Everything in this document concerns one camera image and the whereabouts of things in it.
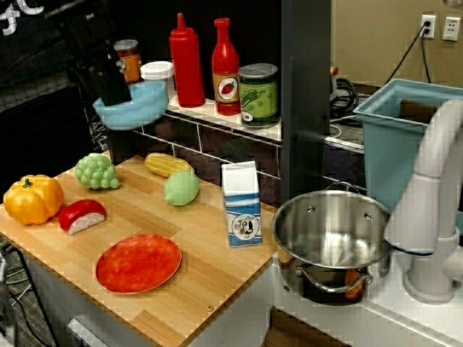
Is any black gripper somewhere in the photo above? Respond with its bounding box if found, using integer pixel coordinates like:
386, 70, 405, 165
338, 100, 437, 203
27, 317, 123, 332
57, 7, 132, 107

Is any light blue bowl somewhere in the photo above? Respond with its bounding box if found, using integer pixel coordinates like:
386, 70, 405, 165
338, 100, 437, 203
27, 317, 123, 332
93, 80, 170, 132

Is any white plastic jar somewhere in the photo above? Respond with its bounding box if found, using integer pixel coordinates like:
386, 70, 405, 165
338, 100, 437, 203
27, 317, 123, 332
140, 60, 175, 95

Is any red squeeze bottle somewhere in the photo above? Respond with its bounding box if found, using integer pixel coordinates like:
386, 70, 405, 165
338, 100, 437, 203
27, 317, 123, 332
169, 12, 206, 108

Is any green toy grape bunch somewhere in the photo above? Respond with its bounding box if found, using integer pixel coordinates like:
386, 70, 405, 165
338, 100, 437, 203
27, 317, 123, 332
74, 152, 121, 191

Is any yellow toy corn cob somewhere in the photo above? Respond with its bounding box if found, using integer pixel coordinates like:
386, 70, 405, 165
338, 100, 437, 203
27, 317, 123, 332
144, 152, 195, 178

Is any red sauce bottle with label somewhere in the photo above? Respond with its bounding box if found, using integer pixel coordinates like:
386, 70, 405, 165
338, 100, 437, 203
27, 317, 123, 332
211, 17, 242, 116

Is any green toy lemon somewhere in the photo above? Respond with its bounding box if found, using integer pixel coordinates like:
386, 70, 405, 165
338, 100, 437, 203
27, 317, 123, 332
162, 169, 200, 207

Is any red white toy cheese wedge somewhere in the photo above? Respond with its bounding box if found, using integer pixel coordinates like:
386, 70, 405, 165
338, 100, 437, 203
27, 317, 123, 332
57, 199, 107, 235

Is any yellow toy bell pepper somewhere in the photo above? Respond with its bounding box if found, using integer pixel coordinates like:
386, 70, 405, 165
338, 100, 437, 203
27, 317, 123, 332
2, 174, 65, 226

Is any green pea can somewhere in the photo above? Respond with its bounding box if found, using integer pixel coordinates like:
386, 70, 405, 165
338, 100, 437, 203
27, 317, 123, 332
237, 63, 279, 129

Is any orange round plate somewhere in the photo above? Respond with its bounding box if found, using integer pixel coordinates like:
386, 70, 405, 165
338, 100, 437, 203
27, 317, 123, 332
95, 234, 183, 294

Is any blue white milk carton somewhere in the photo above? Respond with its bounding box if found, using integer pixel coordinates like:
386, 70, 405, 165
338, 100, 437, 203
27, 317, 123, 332
221, 160, 263, 249

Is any white device with red button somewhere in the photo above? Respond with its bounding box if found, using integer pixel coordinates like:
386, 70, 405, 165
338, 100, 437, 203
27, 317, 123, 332
329, 65, 340, 99

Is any stainless steel pot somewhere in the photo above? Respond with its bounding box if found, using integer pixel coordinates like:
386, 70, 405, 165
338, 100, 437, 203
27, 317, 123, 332
271, 182, 394, 307

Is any teal plastic bin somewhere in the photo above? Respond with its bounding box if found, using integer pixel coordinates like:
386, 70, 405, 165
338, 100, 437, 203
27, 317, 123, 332
352, 77, 463, 214

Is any brown cardboard box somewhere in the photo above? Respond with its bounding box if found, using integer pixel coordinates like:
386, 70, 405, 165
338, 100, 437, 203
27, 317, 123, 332
399, 99, 441, 119

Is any white toy faucet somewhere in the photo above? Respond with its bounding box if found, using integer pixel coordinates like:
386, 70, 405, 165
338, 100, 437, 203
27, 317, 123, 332
383, 98, 463, 304

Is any dark grey vertical post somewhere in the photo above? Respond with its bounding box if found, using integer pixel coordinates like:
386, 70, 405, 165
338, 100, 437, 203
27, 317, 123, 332
280, 0, 332, 209

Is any green floor cable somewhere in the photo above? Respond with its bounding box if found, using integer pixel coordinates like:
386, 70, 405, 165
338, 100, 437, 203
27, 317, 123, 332
0, 266, 34, 287

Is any black floor cable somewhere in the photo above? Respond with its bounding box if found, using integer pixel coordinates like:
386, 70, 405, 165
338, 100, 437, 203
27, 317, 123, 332
13, 248, 59, 347

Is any white cable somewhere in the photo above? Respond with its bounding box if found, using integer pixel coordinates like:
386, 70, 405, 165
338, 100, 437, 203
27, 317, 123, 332
329, 114, 363, 139

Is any black cable bundle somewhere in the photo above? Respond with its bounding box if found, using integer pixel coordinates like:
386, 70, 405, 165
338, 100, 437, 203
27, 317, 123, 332
331, 77, 360, 117

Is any grey oven handle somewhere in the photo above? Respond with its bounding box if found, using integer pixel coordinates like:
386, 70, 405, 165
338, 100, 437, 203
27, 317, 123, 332
67, 317, 109, 347

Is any black power cable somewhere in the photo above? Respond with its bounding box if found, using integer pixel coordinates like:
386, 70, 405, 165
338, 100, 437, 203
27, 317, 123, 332
383, 22, 433, 86

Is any white wall power outlet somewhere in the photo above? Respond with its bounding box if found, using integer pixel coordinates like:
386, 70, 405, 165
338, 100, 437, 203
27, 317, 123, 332
420, 13, 437, 39

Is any white wall data outlet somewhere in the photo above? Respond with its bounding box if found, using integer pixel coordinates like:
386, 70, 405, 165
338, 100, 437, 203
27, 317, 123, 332
442, 16, 462, 41

